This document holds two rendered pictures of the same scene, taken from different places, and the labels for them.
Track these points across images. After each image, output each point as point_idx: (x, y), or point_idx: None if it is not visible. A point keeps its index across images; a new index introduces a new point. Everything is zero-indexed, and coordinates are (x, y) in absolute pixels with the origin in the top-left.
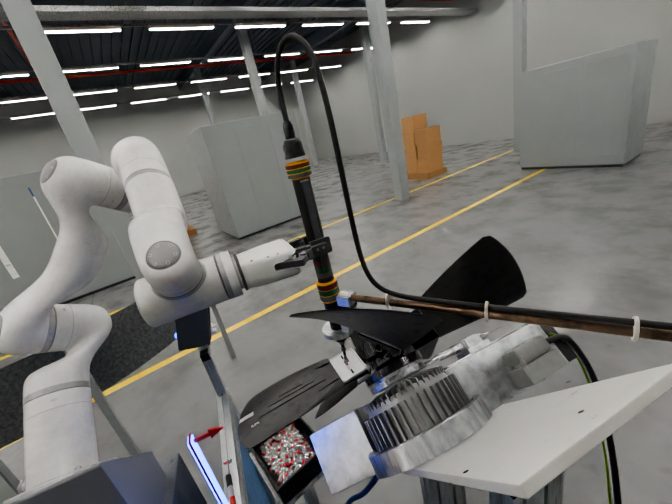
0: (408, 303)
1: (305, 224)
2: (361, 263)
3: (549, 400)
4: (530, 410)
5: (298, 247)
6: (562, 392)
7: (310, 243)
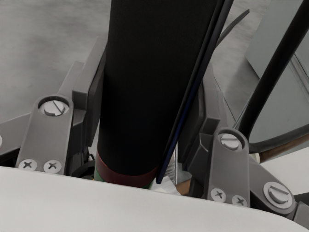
0: (276, 151)
1: (188, 15)
2: (256, 116)
3: (304, 169)
4: (301, 186)
5: (220, 177)
6: (301, 156)
7: (217, 121)
